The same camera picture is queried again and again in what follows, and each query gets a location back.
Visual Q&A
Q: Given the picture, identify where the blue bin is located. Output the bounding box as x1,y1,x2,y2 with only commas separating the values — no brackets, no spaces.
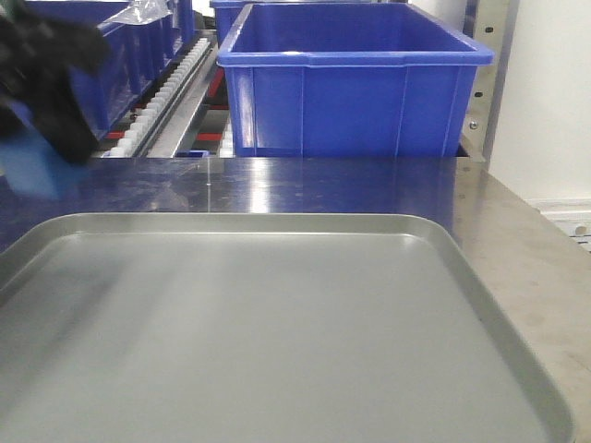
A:
210,0,250,44
29,1,180,139
218,3,494,158

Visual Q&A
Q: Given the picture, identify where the grey plastic tray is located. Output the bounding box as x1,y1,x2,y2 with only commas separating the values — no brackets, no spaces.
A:
1,213,575,442

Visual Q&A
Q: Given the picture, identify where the blue bin right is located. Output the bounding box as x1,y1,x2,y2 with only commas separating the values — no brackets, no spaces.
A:
218,3,494,158

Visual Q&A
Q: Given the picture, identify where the white roller conveyor rail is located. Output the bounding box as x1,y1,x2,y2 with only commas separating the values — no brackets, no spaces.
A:
101,37,211,159

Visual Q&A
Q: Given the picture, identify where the blue bin left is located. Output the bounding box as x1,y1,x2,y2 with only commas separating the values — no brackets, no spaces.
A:
29,1,180,139

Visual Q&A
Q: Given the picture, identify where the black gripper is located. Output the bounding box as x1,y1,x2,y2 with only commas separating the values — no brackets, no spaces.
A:
0,6,111,165

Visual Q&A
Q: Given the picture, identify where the clear plastic bag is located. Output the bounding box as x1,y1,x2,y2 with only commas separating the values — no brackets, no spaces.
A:
107,0,172,26

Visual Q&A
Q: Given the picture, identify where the perforated steel shelf post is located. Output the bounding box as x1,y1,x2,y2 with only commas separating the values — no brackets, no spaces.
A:
461,0,520,163

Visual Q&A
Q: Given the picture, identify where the blue cube block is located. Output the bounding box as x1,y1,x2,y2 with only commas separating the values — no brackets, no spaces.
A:
1,102,89,199

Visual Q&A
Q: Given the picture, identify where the blue bin rear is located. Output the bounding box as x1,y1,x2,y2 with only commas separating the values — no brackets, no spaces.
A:
210,0,250,44

